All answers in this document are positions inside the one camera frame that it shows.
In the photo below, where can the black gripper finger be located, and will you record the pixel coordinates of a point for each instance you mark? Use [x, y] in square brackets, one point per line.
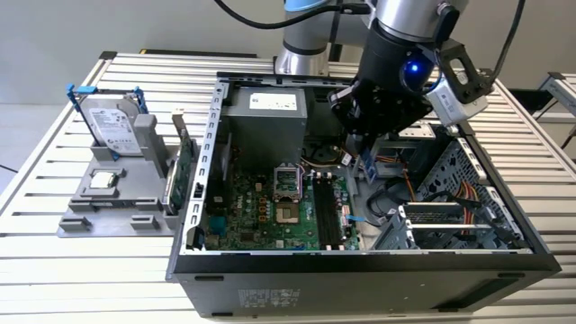
[354, 141]

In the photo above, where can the RAM stick with white label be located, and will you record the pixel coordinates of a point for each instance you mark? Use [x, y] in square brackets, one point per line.
[369, 165]
[114, 202]

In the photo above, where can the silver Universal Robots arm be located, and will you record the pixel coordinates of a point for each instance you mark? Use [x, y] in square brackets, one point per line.
[404, 17]

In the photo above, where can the black RAM slot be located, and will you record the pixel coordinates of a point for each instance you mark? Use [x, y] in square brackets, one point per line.
[325, 209]
[320, 209]
[336, 209]
[330, 209]

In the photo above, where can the black round speaker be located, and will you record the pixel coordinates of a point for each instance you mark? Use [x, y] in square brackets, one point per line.
[325, 153]

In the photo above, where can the grey metal drive cage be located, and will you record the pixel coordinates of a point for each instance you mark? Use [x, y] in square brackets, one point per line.
[416, 132]

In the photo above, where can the grey power supply unit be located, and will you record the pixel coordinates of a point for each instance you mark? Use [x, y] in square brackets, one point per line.
[265, 135]

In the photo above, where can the CPU socket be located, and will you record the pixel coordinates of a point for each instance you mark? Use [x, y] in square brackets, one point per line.
[288, 214]

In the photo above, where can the perforated metal disk bay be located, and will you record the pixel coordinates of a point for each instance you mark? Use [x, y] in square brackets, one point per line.
[432, 211]

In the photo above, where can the green Dell motherboard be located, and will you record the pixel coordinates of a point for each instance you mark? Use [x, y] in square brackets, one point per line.
[245, 222]

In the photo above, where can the black box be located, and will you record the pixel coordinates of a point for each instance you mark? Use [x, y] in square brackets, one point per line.
[530, 99]

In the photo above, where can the white square board sticker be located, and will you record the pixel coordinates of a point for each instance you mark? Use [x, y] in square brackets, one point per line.
[278, 243]

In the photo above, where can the black square chip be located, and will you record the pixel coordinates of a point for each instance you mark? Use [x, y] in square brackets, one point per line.
[246, 237]

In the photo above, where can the green graphics card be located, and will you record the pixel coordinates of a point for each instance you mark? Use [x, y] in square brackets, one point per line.
[184, 168]

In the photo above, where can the neighbouring metal slat table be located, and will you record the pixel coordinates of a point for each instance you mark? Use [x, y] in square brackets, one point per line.
[557, 84]

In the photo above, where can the teal rear port connector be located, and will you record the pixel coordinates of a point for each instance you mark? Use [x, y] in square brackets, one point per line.
[216, 225]

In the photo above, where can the black open PC case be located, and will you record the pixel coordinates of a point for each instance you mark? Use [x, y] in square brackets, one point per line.
[314, 290]

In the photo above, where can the grey parts rack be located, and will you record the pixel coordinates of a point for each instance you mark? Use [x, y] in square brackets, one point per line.
[134, 189]

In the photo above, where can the hard disk in blue carrier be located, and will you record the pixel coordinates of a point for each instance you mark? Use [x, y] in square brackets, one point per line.
[109, 125]

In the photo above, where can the silver CPU chip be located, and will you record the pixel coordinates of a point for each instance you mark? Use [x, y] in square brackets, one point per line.
[102, 179]

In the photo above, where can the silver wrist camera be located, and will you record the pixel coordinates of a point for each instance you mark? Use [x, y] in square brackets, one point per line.
[454, 108]

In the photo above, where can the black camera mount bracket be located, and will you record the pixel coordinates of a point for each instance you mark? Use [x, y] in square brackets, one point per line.
[480, 81]

